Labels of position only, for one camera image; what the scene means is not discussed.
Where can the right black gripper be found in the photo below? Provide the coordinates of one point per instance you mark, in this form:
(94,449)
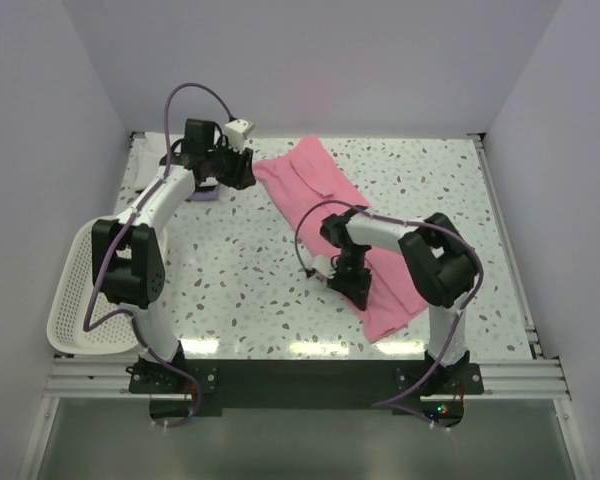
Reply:
(350,276)

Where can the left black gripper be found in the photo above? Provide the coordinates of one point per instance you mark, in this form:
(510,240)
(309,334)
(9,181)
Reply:
(235,167)

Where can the pink t shirt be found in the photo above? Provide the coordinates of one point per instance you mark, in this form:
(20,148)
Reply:
(316,197)

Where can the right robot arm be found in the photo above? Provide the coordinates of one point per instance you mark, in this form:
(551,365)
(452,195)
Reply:
(443,267)

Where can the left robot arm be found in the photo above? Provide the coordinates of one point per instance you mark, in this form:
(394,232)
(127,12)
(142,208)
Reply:
(177,177)

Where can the folded purple t shirt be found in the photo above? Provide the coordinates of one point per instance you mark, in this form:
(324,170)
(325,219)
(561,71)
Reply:
(204,197)

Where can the folded white t shirt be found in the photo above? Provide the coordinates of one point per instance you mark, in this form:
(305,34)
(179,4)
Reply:
(149,148)

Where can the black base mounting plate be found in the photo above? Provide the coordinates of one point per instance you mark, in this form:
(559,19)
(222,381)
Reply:
(206,388)

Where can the white perforated plastic basket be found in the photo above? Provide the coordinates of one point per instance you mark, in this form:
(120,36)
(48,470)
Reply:
(80,300)

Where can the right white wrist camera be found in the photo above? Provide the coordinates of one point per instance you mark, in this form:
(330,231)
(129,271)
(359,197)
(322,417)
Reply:
(322,266)

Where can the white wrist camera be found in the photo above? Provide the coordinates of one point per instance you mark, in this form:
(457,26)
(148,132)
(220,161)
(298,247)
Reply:
(237,132)
(322,266)

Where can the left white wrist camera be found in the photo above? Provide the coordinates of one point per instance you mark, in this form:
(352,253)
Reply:
(237,132)

